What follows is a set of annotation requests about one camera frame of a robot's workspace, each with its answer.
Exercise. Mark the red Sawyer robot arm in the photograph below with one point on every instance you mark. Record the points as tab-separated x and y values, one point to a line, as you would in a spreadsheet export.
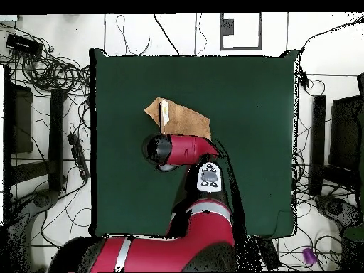
184	148

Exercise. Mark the dark green table cloth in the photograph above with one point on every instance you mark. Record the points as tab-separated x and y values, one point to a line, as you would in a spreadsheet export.
128	99

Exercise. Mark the purple small object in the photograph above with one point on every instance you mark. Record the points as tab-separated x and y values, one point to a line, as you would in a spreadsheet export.
309	256

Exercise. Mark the orange terry towel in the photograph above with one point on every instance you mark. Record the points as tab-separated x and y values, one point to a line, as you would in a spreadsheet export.
187	122

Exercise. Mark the black power strip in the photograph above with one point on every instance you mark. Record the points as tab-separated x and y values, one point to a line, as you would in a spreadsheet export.
78	156

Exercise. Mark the grey black stand base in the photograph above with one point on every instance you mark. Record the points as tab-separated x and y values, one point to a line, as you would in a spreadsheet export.
41	200
335	207

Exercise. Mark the black electronics box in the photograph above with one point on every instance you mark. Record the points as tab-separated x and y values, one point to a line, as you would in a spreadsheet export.
24	45

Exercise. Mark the grey rectangular floor frame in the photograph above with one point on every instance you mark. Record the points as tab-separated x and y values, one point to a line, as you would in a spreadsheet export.
222	31

